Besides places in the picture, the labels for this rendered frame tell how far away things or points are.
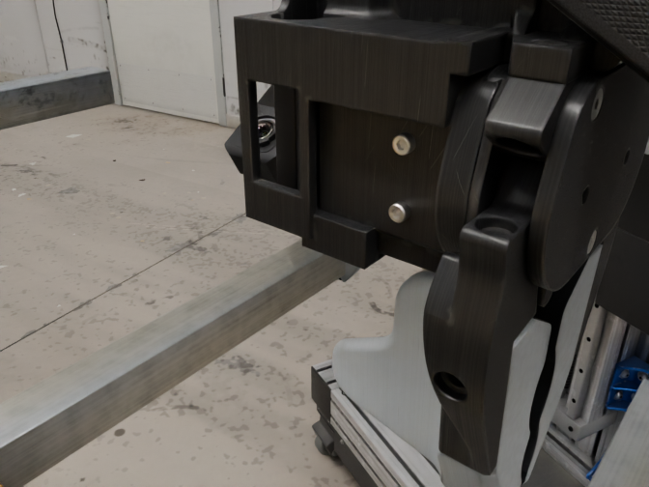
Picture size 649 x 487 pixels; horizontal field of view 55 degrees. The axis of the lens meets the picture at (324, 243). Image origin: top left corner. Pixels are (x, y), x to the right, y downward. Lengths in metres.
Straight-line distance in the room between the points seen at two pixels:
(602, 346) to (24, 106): 0.83
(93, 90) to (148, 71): 3.56
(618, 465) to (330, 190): 0.22
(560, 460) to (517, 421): 1.08
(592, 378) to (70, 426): 0.85
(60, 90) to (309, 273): 0.27
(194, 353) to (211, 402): 1.25
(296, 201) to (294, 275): 0.28
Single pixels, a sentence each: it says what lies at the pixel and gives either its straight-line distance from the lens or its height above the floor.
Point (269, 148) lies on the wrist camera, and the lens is 0.38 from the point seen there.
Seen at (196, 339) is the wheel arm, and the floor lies 0.85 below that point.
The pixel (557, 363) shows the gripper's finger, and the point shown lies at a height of 0.97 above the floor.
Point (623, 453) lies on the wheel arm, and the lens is 0.34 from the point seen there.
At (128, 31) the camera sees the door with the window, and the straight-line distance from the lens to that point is 4.21.
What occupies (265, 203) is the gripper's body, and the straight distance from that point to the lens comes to 0.16.
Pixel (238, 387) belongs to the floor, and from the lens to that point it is 1.67.
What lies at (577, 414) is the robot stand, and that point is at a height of 0.38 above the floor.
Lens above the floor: 1.08
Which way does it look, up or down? 27 degrees down
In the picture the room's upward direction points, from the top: straight up
